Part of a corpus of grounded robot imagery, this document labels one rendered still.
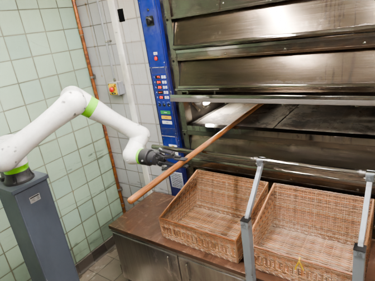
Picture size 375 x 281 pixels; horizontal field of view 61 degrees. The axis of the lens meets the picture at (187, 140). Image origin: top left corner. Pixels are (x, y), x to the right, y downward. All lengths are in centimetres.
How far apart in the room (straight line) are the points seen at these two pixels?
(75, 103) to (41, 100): 100
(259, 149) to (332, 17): 85
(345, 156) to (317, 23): 72
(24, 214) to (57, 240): 27
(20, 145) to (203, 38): 117
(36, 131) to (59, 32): 122
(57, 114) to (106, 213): 164
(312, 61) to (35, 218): 167
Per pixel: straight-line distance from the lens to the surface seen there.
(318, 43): 179
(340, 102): 166
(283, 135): 196
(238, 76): 195
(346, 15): 175
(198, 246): 200
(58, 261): 209
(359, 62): 178
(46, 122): 161
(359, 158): 193
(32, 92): 252
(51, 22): 266
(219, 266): 192
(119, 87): 253
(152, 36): 223
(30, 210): 189
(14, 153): 165
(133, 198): 137
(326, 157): 195
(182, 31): 213
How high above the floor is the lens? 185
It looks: 20 degrees down
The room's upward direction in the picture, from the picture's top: 8 degrees counter-clockwise
